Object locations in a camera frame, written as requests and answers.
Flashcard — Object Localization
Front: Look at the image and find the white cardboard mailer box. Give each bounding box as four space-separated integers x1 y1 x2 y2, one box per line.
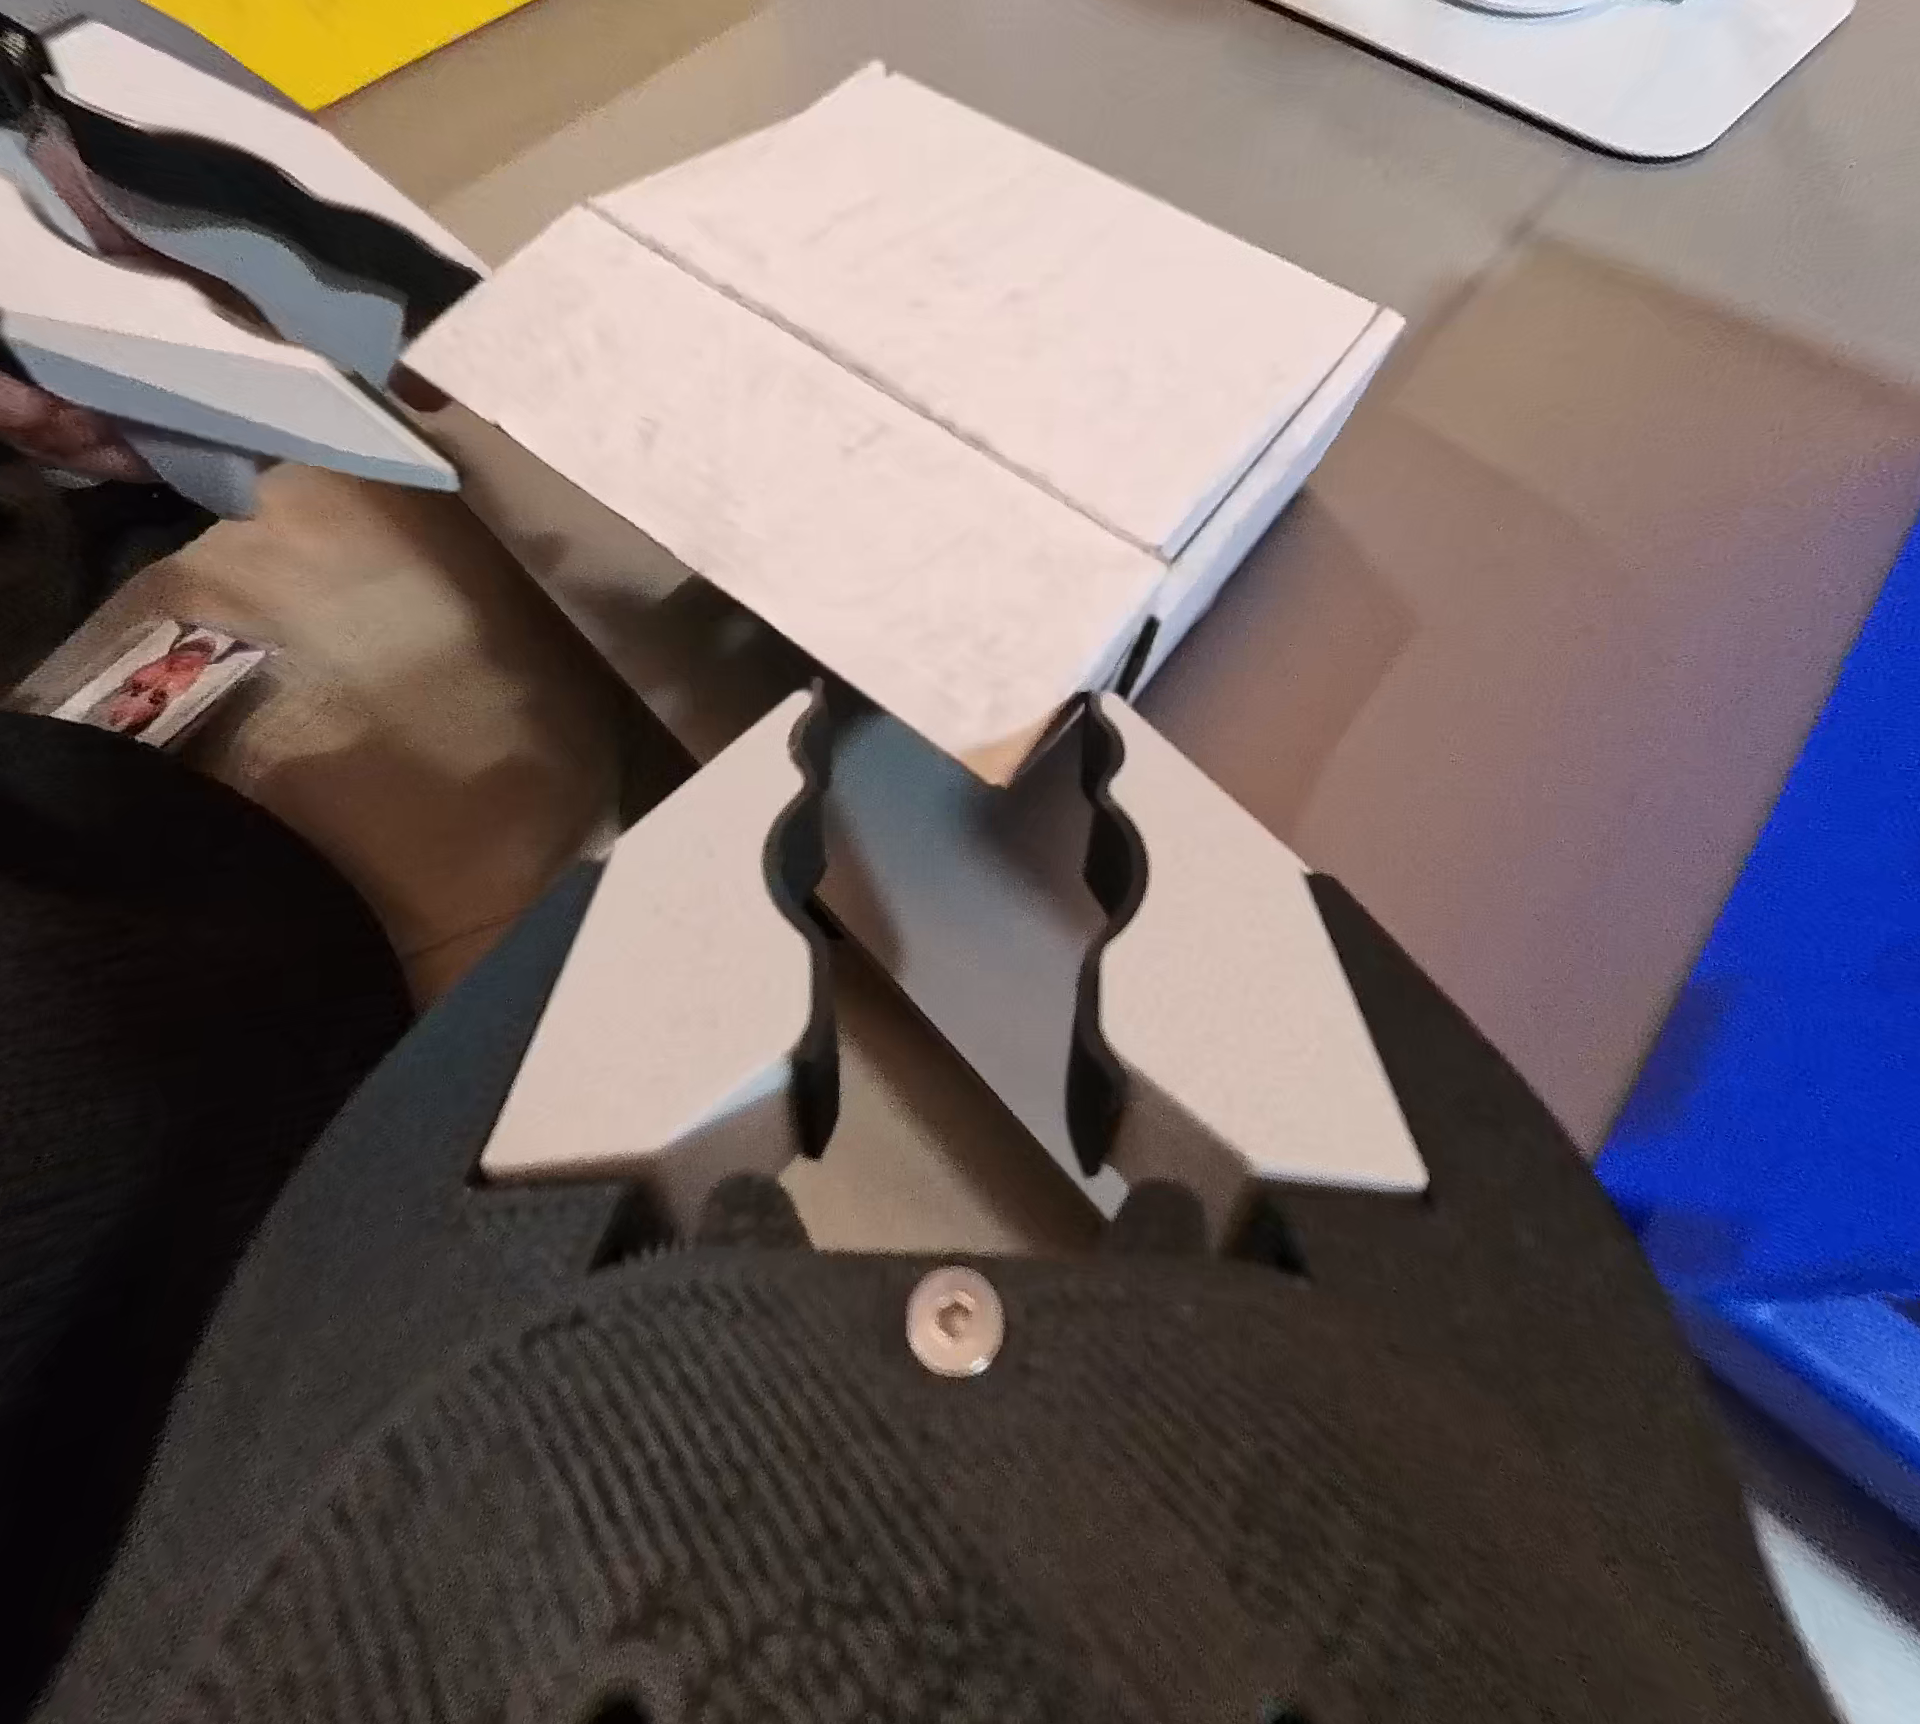
395 63 1411 1221

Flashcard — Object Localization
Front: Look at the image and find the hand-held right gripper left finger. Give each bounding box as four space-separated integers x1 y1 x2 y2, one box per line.
476 684 841 1186

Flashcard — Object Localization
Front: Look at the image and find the grey desk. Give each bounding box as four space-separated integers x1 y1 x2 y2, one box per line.
305 0 1920 1724

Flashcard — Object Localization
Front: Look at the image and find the photo card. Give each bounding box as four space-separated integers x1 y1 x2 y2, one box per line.
47 615 275 750

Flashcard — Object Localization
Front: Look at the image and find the blue plastic bin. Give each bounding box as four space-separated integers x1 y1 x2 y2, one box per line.
1588 547 1920 1529

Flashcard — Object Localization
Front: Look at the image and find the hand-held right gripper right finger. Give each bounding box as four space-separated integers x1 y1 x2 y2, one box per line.
1067 690 1430 1191

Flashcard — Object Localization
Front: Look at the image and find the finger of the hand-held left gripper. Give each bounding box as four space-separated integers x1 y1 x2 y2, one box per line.
0 151 461 522
0 0 490 322

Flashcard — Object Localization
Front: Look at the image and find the person's black sweater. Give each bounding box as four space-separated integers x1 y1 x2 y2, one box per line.
0 706 421 1724

